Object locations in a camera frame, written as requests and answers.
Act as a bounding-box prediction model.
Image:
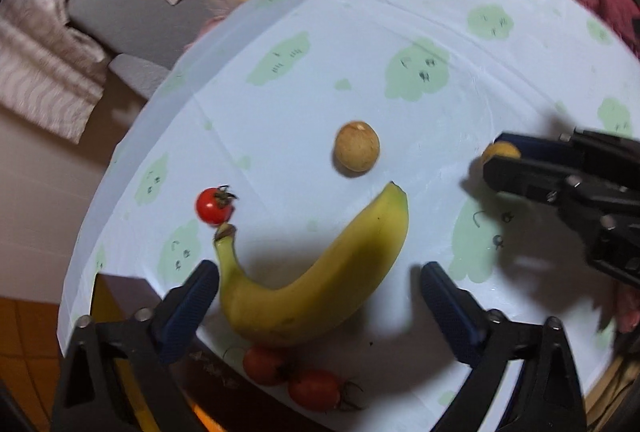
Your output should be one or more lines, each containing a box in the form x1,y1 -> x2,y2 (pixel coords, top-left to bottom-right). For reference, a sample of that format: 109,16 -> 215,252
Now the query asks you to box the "brown round fruit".
333,121 -> 380,174
480,140 -> 521,164

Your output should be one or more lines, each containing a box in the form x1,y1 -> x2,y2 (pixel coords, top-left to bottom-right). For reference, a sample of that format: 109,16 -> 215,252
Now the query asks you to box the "short yellow banana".
213,181 -> 409,348

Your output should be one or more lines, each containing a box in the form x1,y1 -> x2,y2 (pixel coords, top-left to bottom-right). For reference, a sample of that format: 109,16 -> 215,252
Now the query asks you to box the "cherry tomato middle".
242,345 -> 295,386

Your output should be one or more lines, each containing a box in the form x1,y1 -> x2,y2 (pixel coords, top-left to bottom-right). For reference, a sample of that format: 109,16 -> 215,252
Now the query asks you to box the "cherry tomato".
242,345 -> 295,386
286,368 -> 362,412
195,185 -> 238,226

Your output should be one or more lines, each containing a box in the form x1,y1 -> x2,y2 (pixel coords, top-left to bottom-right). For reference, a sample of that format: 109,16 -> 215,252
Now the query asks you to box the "gold tin box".
91,273 -> 325,431

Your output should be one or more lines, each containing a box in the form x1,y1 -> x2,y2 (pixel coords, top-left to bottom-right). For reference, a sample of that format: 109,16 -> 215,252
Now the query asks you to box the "cherry tomato top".
195,185 -> 238,226

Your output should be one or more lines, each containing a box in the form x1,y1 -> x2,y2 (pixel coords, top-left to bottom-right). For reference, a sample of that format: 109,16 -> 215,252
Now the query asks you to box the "cherry tomato lower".
286,368 -> 362,412

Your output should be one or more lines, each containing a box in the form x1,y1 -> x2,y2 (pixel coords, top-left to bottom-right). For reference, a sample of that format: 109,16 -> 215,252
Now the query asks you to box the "light blue patterned tablecloth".
58,0 -> 639,431

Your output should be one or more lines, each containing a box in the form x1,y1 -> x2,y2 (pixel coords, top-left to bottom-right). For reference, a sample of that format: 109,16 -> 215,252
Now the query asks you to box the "pink patterned curtain left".
1,0 -> 108,144

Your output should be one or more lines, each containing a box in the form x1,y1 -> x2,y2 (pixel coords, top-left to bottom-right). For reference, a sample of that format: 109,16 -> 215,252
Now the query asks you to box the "grey armchair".
67,0 -> 214,99

